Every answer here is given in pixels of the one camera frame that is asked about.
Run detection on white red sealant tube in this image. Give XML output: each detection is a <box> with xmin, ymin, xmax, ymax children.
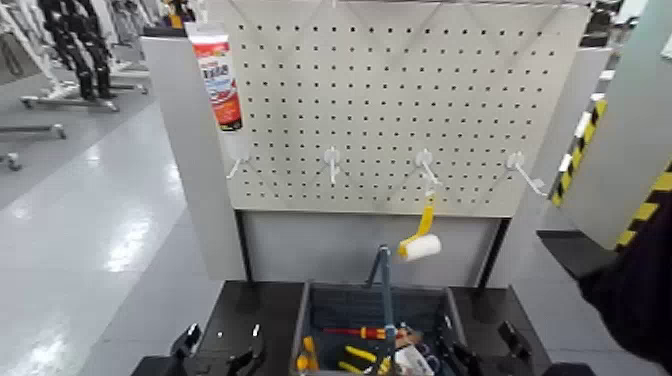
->
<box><xmin>184</xmin><ymin>21</ymin><xmax>251</xmax><ymax>163</ymax></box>

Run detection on white pegboard hook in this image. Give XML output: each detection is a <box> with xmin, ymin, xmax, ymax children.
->
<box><xmin>323</xmin><ymin>146</ymin><xmax>342</xmax><ymax>185</ymax></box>
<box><xmin>226</xmin><ymin>149</ymin><xmax>251</xmax><ymax>180</ymax></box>
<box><xmin>415</xmin><ymin>148</ymin><xmax>443</xmax><ymax>197</ymax></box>
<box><xmin>506</xmin><ymin>152</ymin><xmax>548</xmax><ymax>198</ymax></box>

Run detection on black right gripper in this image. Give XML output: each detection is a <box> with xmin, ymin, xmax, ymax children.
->
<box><xmin>437</xmin><ymin>314</ymin><xmax>597</xmax><ymax>376</ymax></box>

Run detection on orange handled tool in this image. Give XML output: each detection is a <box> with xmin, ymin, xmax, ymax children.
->
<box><xmin>295</xmin><ymin>335</ymin><xmax>320</xmax><ymax>373</ymax></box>

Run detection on grey column yellow black tape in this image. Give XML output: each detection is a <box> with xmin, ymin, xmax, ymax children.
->
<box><xmin>548</xmin><ymin>0</ymin><xmax>672</xmax><ymax>251</ymax></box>

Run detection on grey plastic crate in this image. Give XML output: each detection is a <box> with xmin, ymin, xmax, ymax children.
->
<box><xmin>289</xmin><ymin>280</ymin><xmax>468</xmax><ymax>376</ymax></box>

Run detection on yellow paint roller white sleeve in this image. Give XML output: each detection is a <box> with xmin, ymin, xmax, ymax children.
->
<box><xmin>396</xmin><ymin>191</ymin><xmax>443</xmax><ymax>263</ymax></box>

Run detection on blue grey crate handle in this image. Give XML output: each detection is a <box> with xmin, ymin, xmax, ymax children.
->
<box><xmin>365</xmin><ymin>244</ymin><xmax>399</xmax><ymax>369</ymax></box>

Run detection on white perforated pegboard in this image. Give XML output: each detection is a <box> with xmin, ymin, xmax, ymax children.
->
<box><xmin>207</xmin><ymin>0</ymin><xmax>592</xmax><ymax>218</ymax></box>

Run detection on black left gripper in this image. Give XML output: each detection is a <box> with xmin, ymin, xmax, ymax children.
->
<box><xmin>131</xmin><ymin>322</ymin><xmax>267</xmax><ymax>376</ymax></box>

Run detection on white packet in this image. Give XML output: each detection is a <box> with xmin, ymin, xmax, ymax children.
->
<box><xmin>393</xmin><ymin>344</ymin><xmax>436</xmax><ymax>376</ymax></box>

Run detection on black humanoid robot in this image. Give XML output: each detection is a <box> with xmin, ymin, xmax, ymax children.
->
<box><xmin>37</xmin><ymin>0</ymin><xmax>118</xmax><ymax>101</ymax></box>

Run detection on grey pegboard stand panel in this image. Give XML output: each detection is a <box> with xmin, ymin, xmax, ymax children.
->
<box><xmin>240</xmin><ymin>209</ymin><xmax>503</xmax><ymax>289</ymax></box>

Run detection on grey partition panel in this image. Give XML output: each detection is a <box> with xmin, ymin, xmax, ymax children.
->
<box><xmin>140</xmin><ymin>35</ymin><xmax>248</xmax><ymax>281</ymax></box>
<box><xmin>487</xmin><ymin>46</ymin><xmax>615</xmax><ymax>291</ymax></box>

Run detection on red yellow screwdriver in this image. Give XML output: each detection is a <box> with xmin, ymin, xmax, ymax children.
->
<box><xmin>322</xmin><ymin>326</ymin><xmax>408</xmax><ymax>341</ymax></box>

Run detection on yellow handled pliers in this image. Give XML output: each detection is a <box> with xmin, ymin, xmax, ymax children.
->
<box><xmin>337</xmin><ymin>344</ymin><xmax>392</xmax><ymax>376</ymax></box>

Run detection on black background equipment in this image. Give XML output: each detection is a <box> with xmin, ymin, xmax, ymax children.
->
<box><xmin>579</xmin><ymin>0</ymin><xmax>627</xmax><ymax>48</ymax></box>

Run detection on black pegboard stand post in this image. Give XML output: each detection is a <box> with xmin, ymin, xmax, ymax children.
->
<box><xmin>234</xmin><ymin>209</ymin><xmax>255</xmax><ymax>285</ymax></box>
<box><xmin>474</xmin><ymin>217</ymin><xmax>512</xmax><ymax>290</ymax></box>

